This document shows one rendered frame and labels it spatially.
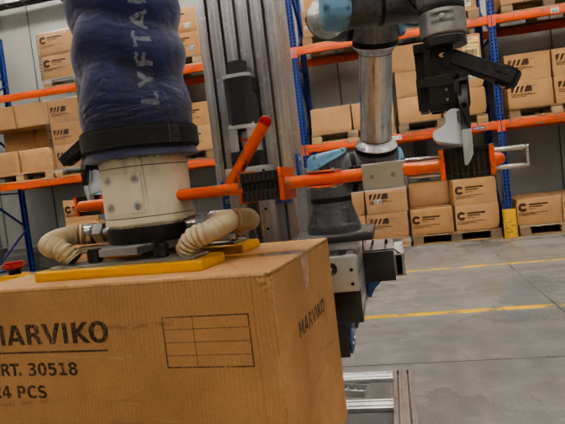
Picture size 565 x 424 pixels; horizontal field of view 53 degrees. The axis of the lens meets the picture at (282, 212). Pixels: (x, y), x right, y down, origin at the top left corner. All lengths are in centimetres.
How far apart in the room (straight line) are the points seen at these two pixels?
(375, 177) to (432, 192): 774
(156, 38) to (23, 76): 1065
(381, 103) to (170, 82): 63
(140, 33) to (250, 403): 66
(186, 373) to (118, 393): 13
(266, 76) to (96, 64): 80
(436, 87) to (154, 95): 49
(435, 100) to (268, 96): 90
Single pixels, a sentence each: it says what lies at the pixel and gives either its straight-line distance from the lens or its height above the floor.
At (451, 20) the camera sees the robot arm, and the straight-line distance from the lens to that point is 98.
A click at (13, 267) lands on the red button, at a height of 102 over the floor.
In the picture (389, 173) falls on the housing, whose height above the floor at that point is 120.
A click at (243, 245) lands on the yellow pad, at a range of 112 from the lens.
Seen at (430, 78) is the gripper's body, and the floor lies 134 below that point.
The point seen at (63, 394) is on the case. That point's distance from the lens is 108.
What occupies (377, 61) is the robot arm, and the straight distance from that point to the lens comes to 148.
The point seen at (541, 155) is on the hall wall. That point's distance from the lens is 977.
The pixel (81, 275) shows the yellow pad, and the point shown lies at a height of 108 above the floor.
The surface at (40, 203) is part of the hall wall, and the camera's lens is 1148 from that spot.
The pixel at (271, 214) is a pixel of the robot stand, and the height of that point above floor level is 110.
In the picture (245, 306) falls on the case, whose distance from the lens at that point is 87.
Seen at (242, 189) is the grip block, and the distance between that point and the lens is 101.
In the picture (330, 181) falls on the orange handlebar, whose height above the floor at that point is 119.
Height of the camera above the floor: 121
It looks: 4 degrees down
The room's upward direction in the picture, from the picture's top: 7 degrees counter-clockwise
